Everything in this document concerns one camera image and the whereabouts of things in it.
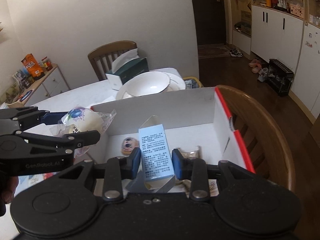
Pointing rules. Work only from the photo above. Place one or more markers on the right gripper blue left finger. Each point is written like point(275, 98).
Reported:
point(131, 164)

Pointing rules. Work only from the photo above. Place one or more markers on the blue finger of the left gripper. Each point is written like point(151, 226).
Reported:
point(52, 118)
point(87, 138)

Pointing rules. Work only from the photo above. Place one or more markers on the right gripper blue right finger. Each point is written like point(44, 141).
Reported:
point(183, 167)

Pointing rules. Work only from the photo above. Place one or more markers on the blueberry bread packet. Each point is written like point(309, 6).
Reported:
point(80, 119)

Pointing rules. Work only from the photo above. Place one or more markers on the gold foil snack packet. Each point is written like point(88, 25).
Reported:
point(192, 154)

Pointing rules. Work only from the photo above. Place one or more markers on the light blue carton box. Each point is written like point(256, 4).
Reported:
point(157, 167)

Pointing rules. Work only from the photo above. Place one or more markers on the person's hand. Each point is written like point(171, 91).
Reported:
point(7, 191)

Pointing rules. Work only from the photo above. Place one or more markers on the white sideboard cabinet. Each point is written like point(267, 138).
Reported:
point(52, 84)

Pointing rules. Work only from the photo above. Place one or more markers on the red cardboard box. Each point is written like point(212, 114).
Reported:
point(193, 119)

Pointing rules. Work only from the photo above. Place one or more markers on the red lid jar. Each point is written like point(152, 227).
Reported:
point(47, 63)

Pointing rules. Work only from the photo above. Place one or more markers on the orange snack bag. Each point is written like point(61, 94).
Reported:
point(32, 66)

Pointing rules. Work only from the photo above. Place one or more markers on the white bowl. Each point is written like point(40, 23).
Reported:
point(147, 83)

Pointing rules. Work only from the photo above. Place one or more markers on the stacked white plates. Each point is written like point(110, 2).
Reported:
point(177, 83)

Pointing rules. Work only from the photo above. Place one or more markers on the dark wooden chair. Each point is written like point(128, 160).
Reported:
point(101, 58)

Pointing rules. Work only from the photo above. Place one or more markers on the green white tissue box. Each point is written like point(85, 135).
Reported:
point(125, 67)

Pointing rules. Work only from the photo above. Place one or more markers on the light wooden chair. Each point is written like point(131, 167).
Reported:
point(264, 141)

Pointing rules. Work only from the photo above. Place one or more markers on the black shoe rack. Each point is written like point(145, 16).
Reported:
point(279, 77)

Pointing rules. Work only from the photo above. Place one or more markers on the white tall cabinet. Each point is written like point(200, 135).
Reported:
point(295, 43)

